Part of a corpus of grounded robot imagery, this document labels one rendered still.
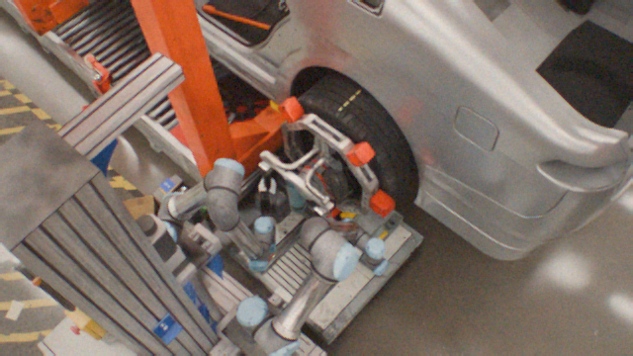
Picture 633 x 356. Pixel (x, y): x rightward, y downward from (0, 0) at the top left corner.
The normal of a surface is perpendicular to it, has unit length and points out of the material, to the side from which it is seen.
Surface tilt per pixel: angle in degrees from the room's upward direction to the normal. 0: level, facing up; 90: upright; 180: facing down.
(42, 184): 0
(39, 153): 0
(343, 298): 0
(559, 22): 19
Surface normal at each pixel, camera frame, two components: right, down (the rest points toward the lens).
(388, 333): -0.04, -0.54
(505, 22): 0.24, -0.29
